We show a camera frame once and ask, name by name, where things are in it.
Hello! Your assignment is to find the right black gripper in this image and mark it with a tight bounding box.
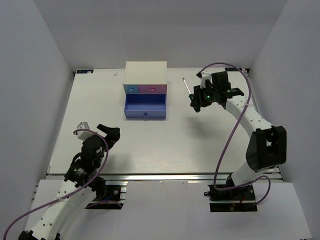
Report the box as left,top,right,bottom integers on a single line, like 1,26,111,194
190,83,219,109

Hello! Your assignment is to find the green handled screwdriver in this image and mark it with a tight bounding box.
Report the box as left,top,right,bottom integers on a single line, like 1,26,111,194
182,77,201,113

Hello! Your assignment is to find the purple-blue wide drawer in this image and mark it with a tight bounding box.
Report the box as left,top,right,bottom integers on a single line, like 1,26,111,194
124,94,167,120

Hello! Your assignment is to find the pink drawer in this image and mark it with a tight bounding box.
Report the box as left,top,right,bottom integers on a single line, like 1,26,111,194
138,84,167,94

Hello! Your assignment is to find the light blue small drawer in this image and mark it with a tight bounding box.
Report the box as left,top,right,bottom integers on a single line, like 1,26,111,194
123,84,139,94

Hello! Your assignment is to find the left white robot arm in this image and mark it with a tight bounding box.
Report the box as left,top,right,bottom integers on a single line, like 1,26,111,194
18,124,121,240

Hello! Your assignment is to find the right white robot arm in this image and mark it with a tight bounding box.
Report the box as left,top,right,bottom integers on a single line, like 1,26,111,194
190,71,287,200

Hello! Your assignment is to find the blue label sticker right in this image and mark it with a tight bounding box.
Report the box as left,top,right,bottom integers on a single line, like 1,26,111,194
224,67,243,72

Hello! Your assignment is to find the blue label sticker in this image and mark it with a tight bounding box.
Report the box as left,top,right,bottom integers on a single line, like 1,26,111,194
76,69,94,74
224,67,243,72

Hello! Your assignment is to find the white drawer cabinet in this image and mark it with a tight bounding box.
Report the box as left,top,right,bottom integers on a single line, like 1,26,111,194
123,61,167,85

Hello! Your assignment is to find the blue label sticker left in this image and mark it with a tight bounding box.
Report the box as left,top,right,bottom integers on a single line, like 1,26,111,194
76,69,94,74

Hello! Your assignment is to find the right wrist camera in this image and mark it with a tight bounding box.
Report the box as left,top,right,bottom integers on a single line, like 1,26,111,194
196,70,212,89

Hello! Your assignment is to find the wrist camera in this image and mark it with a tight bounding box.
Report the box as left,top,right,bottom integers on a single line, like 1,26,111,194
196,70,212,89
73,121,94,141

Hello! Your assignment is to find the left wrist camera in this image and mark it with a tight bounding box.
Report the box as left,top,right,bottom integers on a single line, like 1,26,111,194
73,121,94,141

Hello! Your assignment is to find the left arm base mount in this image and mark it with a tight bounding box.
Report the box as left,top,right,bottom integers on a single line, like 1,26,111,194
86,183,127,210

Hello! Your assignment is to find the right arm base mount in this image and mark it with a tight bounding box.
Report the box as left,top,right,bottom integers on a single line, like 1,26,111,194
203,184,258,213

